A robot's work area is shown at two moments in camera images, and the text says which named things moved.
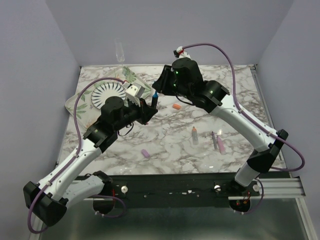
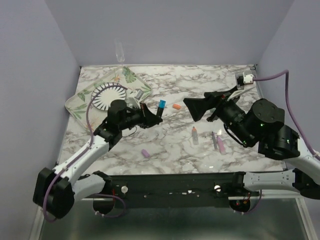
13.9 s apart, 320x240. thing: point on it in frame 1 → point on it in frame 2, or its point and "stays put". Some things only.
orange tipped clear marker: x=194 y=135 stays put
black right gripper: x=160 y=85 → x=197 y=106
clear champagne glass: x=119 y=53 stays put
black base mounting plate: x=178 y=190 stays put
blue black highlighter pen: x=155 y=100 → x=159 y=112
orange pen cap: x=176 y=106 stays put
